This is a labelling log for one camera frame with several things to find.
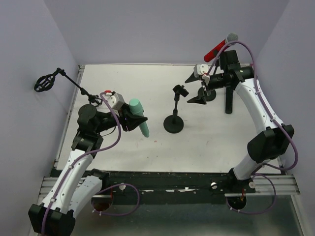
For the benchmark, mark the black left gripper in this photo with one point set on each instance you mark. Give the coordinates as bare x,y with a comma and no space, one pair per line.
126,119

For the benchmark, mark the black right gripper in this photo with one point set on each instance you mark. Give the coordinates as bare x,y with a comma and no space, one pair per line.
204,86

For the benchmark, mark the mint green microphone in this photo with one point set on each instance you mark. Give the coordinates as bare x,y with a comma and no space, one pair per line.
137,110

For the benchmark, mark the short black round-base mic stand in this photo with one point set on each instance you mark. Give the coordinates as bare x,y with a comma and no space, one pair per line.
173,123

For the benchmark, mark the red glitter microphone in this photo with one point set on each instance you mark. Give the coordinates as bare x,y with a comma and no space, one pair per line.
220,48

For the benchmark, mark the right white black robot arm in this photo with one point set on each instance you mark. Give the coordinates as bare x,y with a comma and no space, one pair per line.
273,135

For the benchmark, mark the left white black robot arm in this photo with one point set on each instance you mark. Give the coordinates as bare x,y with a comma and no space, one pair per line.
56,215

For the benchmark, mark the tall black tripod mic stand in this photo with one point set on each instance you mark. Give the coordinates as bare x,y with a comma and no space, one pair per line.
61,78

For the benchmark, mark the black microphone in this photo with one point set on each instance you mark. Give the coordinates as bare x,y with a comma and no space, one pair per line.
228,100

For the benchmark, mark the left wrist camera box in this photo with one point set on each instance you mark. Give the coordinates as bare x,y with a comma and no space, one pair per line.
114,99

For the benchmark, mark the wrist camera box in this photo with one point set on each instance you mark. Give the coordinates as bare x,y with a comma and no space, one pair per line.
200,72
114,99

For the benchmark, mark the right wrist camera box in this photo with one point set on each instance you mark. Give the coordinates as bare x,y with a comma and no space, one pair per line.
200,72

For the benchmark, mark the black front mounting rail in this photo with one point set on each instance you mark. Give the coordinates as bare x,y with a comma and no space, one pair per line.
169,188

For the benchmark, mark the aluminium frame rail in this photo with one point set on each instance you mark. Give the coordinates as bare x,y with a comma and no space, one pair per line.
260,186

